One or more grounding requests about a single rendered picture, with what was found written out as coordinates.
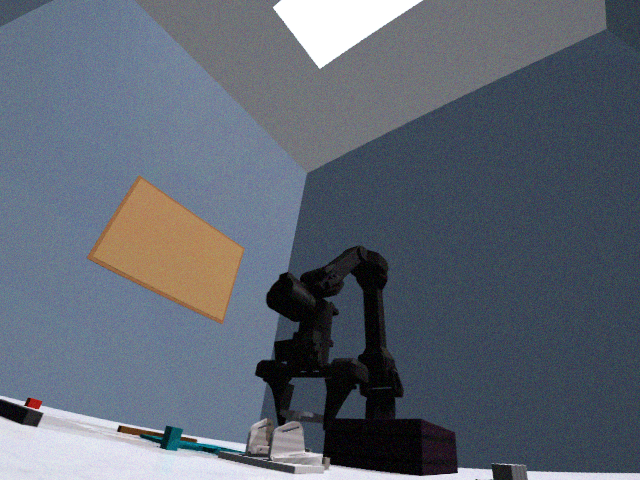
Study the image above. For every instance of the teal block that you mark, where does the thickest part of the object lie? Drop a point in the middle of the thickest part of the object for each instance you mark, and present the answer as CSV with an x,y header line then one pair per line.
x,y
171,438

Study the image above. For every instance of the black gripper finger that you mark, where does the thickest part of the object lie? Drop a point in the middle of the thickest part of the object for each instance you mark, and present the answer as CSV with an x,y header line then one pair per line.
x,y
282,393
337,391

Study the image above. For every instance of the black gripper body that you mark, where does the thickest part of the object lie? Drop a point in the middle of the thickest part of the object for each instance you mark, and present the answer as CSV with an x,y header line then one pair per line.
x,y
349,369

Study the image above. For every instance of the small red block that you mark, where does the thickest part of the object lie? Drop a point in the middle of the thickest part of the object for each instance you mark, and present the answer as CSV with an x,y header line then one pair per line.
x,y
33,403

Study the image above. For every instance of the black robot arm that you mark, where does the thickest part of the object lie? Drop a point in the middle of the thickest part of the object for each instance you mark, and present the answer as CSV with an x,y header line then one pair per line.
x,y
303,301

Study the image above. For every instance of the brown flat bar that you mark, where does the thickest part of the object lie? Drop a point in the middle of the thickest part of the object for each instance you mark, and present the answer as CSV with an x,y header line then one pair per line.
x,y
135,431

